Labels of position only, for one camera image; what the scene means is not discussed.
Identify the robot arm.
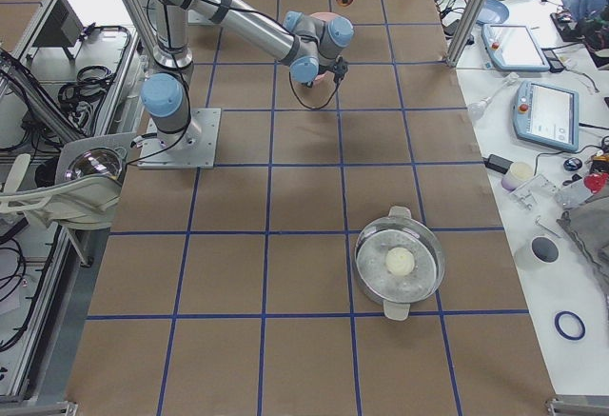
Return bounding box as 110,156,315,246
153,0,354,88

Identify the pink bowl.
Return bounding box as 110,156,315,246
306,11,353,87

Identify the blue plate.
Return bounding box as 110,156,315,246
476,0,510,26

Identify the blue teach pendant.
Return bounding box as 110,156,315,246
512,80,580,153
481,24,550,72

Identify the black power adapter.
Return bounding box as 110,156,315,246
483,154,513,174

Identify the white purple cup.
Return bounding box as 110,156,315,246
501,162,534,191

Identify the steel pot with lid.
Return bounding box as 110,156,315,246
353,206,446,321

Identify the glass dome lid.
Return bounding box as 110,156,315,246
64,148,124,181

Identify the aluminium frame post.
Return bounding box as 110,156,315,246
445,0,485,68

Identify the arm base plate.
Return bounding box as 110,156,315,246
135,108,222,169

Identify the blue rubber ring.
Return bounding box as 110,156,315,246
554,310,586,341

